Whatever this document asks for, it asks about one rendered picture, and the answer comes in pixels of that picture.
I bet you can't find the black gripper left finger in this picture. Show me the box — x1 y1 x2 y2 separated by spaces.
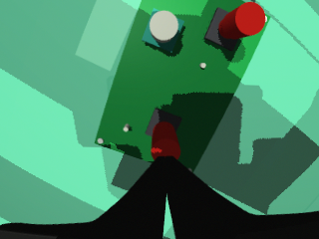
0 156 167 239

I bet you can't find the green circuit board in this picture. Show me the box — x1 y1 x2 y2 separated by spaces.
95 0 271 172

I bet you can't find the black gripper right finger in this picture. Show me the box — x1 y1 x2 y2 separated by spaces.
166 156 319 239

